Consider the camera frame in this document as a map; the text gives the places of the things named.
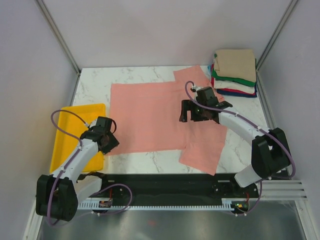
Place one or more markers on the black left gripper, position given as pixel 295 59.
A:
pixel 113 143

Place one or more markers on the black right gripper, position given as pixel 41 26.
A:
pixel 187 105

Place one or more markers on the pink t shirt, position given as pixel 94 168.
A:
pixel 147 118

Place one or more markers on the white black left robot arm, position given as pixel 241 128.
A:
pixel 58 194

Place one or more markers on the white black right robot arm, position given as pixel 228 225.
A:
pixel 269 147

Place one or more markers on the blue folded t shirt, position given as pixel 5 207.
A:
pixel 234 75

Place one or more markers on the yellow plastic tray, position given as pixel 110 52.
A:
pixel 64 145

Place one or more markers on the green folded t shirt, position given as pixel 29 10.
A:
pixel 231 79

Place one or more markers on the cyan folded t shirt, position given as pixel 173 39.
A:
pixel 209 68

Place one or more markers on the white folded t shirt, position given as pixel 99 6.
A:
pixel 221 84

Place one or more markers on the red folded t shirt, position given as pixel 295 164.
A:
pixel 237 92

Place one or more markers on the beige folded t shirt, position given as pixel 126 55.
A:
pixel 236 63

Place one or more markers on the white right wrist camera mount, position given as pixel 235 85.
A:
pixel 194 88

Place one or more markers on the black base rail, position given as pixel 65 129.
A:
pixel 172 189

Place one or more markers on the right aluminium table rail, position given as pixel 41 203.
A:
pixel 265 103

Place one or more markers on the white slotted cable duct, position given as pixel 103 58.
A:
pixel 102 204

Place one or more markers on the left aluminium frame post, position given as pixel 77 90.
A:
pixel 57 34

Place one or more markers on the aluminium frame post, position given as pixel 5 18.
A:
pixel 57 34
pixel 277 31

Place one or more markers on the right aluminium frame post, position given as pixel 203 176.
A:
pixel 277 31

